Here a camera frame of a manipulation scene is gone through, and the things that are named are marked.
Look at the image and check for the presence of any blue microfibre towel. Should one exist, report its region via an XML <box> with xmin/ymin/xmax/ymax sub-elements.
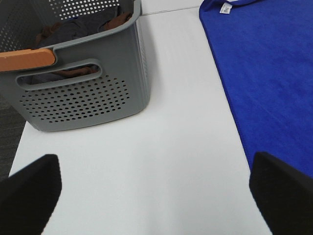
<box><xmin>199</xmin><ymin>0</ymin><xmax>313</xmax><ymax>176</ymax></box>

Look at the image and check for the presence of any dark grey cloth in basket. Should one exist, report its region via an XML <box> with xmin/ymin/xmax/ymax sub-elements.
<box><xmin>24</xmin><ymin>15</ymin><xmax>109</xmax><ymax>85</ymax></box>

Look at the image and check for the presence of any orange basket handle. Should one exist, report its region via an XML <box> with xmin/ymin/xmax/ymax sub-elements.
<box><xmin>0</xmin><ymin>48</ymin><xmax>56</xmax><ymax>72</ymax></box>

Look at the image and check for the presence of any brown cloth in basket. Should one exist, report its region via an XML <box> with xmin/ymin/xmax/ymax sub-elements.
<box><xmin>35</xmin><ymin>11</ymin><xmax>134</xmax><ymax>76</ymax></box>

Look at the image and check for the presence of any grey perforated plastic basket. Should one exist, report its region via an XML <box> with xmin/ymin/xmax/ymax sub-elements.
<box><xmin>0</xmin><ymin>0</ymin><xmax>150</xmax><ymax>132</ymax></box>

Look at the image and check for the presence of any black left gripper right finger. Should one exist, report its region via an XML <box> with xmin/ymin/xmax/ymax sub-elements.
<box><xmin>249</xmin><ymin>152</ymin><xmax>313</xmax><ymax>235</ymax></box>

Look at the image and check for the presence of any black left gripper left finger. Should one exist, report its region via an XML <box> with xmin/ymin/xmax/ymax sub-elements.
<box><xmin>0</xmin><ymin>154</ymin><xmax>62</xmax><ymax>235</ymax></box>

